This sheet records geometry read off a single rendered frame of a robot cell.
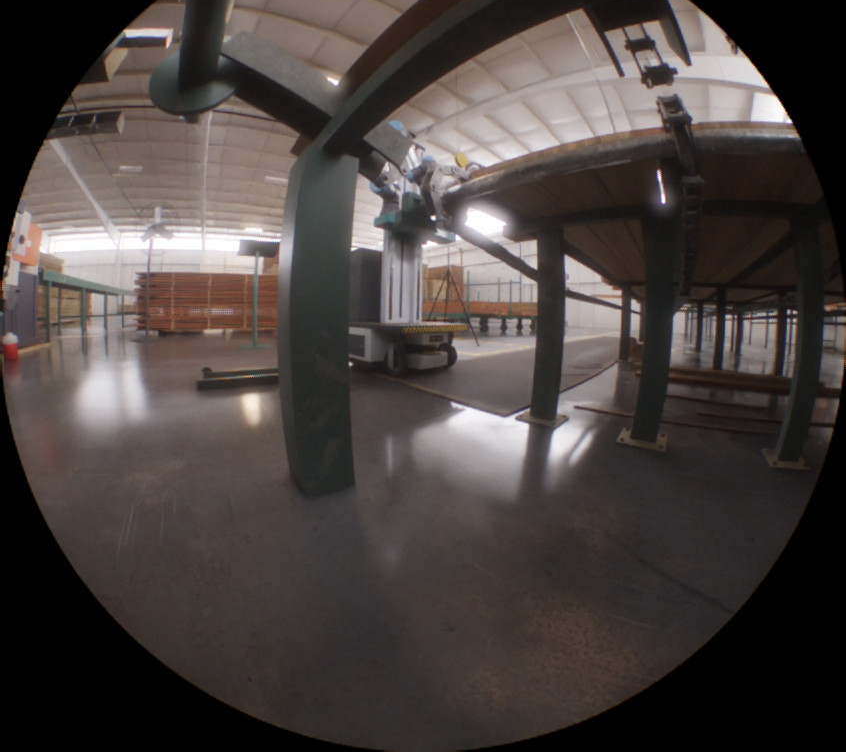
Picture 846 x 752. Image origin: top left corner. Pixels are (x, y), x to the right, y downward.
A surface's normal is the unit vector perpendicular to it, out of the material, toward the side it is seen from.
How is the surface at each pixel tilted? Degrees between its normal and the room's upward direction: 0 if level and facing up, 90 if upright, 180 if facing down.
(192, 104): 90
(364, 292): 90
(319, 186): 90
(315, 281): 90
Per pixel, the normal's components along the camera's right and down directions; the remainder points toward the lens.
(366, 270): 0.72, 0.05
